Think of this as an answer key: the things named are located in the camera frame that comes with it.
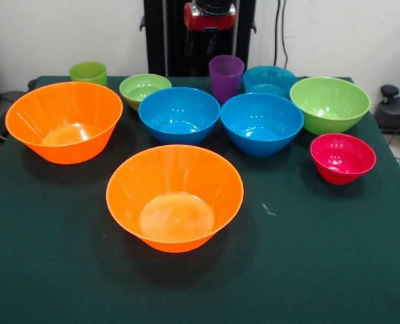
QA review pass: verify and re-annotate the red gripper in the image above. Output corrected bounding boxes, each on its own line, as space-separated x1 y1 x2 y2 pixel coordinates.
182 2 238 57

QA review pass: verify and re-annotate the large orange plastic bowl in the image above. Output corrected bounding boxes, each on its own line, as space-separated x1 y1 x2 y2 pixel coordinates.
105 144 245 254
5 81 124 165

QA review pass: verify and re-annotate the purple plastic cup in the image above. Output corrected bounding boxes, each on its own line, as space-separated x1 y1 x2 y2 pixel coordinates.
208 55 246 104

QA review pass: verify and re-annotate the blue plastic bowl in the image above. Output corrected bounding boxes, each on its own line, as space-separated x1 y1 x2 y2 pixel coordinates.
220 92 305 159
138 86 221 146

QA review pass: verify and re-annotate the small green plastic bowl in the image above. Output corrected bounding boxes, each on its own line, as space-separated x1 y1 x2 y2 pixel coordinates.
119 73 172 112

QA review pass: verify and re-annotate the small translucent blue bowl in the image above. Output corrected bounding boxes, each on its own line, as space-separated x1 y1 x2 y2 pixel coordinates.
243 65 298 100

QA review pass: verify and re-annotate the green plastic cup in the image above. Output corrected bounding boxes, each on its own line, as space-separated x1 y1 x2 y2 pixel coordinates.
68 61 108 87

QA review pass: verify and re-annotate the large green plastic bowl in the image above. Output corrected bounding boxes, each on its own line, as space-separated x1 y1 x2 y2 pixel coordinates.
289 76 372 136

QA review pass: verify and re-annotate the small pink plastic bowl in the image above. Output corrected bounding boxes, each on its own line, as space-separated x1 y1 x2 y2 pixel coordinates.
309 133 377 186

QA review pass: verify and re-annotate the black stand base with knob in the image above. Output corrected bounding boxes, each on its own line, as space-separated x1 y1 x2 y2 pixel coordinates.
375 84 400 136

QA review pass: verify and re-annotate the dark green table cloth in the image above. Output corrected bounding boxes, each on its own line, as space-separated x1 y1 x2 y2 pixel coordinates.
0 75 400 324

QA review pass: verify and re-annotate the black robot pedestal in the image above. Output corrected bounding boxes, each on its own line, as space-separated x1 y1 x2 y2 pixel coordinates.
139 0 257 78

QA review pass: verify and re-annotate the black hanging cable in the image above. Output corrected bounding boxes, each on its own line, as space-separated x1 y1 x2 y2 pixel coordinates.
276 0 289 68

